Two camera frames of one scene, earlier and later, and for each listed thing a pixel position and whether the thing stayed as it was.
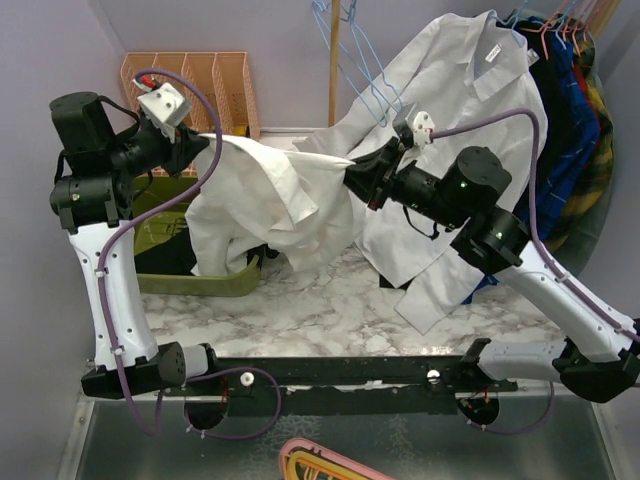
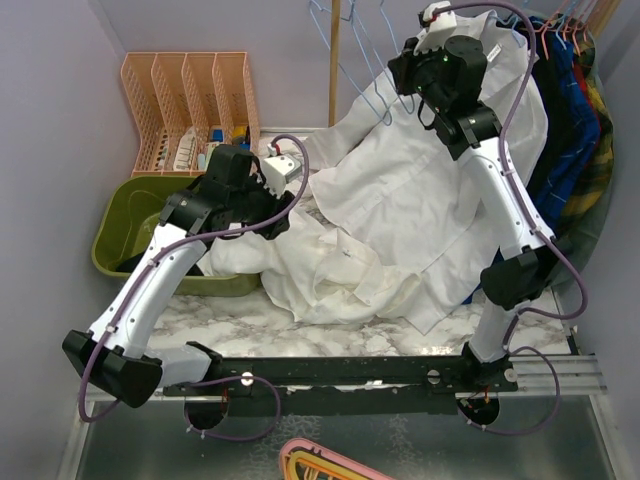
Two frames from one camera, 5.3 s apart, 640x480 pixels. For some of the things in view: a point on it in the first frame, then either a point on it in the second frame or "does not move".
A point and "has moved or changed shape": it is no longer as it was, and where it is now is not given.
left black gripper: [178, 154] to [275, 206]
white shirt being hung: [306, 207] has moved or changed shape
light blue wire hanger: [361, 67] to [385, 68]
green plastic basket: [152, 192] does not move
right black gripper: [374, 177] to [403, 64]
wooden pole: [334, 53] does not move
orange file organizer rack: [227, 78] does not move
